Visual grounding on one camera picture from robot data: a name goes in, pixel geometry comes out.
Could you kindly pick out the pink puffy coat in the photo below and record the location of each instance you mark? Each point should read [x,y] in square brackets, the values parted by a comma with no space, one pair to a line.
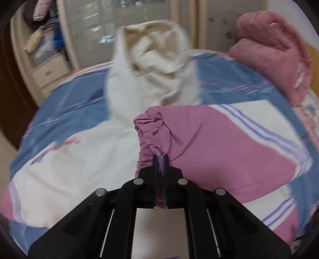
[41,8]

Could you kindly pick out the clear plastic storage box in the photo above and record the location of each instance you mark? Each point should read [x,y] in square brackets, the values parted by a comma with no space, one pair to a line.
[44,52]

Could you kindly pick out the blue garment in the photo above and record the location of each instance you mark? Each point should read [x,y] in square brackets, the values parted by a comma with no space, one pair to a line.
[58,39]

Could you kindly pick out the blue striped blanket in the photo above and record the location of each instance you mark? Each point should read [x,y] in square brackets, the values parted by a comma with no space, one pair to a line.
[74,104]

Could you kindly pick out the pink quilt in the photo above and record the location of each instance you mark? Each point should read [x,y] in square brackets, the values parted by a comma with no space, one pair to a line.
[269,47]

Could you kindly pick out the brown wooden door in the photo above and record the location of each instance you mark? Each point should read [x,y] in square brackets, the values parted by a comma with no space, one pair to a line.
[12,94]

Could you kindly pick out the pink and cream hooded jacket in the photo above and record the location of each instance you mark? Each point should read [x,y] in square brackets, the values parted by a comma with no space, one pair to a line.
[204,139]

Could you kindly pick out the yellow cloth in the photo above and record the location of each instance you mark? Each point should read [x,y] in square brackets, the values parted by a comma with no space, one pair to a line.
[33,39]

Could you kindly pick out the beige wardrobe drawer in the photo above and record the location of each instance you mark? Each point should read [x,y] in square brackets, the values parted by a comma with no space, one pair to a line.
[51,71]

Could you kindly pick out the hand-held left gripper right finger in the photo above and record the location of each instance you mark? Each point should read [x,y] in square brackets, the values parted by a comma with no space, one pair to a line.
[165,174]

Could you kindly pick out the wooden headboard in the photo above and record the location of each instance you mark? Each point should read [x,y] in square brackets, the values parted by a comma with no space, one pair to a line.
[313,64]

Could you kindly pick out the floral pillow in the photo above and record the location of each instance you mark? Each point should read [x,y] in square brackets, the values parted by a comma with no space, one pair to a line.
[307,117]

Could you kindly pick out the beige wardrobe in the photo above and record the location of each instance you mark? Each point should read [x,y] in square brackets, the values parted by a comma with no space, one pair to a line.
[22,57]

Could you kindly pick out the frosted glass wardrobe door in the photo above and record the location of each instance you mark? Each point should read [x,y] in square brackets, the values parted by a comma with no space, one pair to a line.
[219,22]
[99,22]

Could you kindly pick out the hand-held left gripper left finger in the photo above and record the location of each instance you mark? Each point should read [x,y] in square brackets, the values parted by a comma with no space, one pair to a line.
[155,174]

